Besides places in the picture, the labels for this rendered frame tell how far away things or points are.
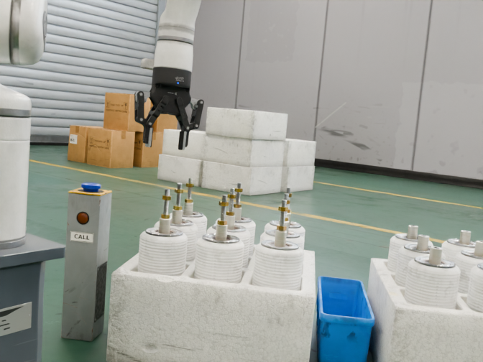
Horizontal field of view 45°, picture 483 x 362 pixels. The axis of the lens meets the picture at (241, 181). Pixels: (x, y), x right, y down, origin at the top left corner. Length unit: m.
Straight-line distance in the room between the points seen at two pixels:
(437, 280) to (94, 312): 0.69
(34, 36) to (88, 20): 6.30
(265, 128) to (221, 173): 0.41
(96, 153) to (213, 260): 3.79
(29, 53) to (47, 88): 5.95
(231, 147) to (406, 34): 3.18
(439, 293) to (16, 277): 0.73
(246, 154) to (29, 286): 2.97
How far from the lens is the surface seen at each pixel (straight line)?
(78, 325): 1.31
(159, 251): 1.15
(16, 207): 0.82
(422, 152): 6.30
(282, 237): 1.15
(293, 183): 4.12
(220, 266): 1.13
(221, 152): 3.84
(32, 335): 0.86
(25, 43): 0.80
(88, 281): 1.27
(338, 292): 1.50
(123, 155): 4.82
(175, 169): 4.11
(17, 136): 0.81
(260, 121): 3.74
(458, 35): 6.30
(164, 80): 1.13
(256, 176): 3.76
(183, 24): 1.15
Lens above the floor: 0.50
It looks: 6 degrees down
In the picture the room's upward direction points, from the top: 5 degrees clockwise
